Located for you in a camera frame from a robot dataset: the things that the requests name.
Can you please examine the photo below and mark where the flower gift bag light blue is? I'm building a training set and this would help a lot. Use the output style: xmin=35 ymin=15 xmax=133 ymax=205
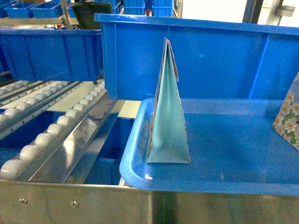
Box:
xmin=146 ymin=38 xmax=191 ymax=164

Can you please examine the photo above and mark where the white roller conveyor track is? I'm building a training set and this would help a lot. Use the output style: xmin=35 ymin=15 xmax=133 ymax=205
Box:
xmin=0 ymin=80 xmax=106 ymax=181

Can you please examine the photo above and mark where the large blue bin behind tray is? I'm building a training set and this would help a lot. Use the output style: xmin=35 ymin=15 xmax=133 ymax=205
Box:
xmin=95 ymin=14 xmax=299 ymax=100

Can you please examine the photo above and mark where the blue plastic tray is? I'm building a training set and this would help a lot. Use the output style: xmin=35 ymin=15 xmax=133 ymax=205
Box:
xmin=120 ymin=98 xmax=299 ymax=196

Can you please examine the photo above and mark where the blue bin on rollers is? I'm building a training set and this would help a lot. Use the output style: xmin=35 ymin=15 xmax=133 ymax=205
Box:
xmin=0 ymin=28 xmax=104 ymax=81

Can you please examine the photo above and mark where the steel rack front rail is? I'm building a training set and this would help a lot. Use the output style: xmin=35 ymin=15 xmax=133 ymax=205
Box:
xmin=0 ymin=181 xmax=299 ymax=224

